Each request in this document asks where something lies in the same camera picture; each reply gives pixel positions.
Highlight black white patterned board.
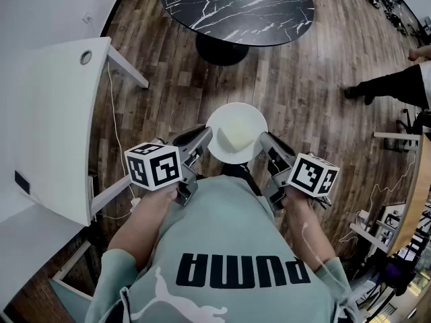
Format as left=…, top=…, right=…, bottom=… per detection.
left=378, top=203, right=431, bottom=260

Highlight white round plate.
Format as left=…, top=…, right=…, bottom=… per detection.
left=205, top=102, right=269, bottom=165

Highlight white floor cable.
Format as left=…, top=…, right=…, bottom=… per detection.
left=106, top=61, right=139, bottom=205

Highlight person's left forearm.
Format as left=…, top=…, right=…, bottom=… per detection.
left=106, top=183, right=179, bottom=275

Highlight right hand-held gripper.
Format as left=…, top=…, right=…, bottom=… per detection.
left=259, top=131, right=340, bottom=211

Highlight pale green furniture panel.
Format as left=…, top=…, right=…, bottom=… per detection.
left=48, top=277, right=96, bottom=323

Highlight person's pale green t-shirt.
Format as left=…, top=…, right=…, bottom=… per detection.
left=86, top=175, right=358, bottom=323

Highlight pile of black equipment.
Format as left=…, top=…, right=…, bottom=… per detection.
left=346, top=0, right=431, bottom=37

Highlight pale food piece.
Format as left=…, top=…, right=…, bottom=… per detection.
left=217, top=118, right=256, bottom=154

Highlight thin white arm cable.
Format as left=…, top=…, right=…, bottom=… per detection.
left=301, top=223, right=327, bottom=269

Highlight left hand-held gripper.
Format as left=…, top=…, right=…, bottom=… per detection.
left=124, top=126, right=215, bottom=207

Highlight black office chair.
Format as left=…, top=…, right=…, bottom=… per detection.
left=395, top=108, right=431, bottom=135

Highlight white desk with round grommet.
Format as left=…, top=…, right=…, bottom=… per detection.
left=13, top=37, right=150, bottom=227

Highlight wooden edged desk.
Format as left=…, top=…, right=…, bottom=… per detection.
left=372, top=126, right=431, bottom=258

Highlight low white desk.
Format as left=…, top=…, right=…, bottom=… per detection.
left=0, top=202, right=96, bottom=323

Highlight black desk socket panel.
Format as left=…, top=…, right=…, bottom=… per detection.
left=14, top=170, right=32, bottom=195

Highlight person's black trousers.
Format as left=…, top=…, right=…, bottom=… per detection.
left=220, top=162, right=263, bottom=195

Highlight person's right forearm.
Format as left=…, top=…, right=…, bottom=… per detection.
left=284, top=188, right=338, bottom=273

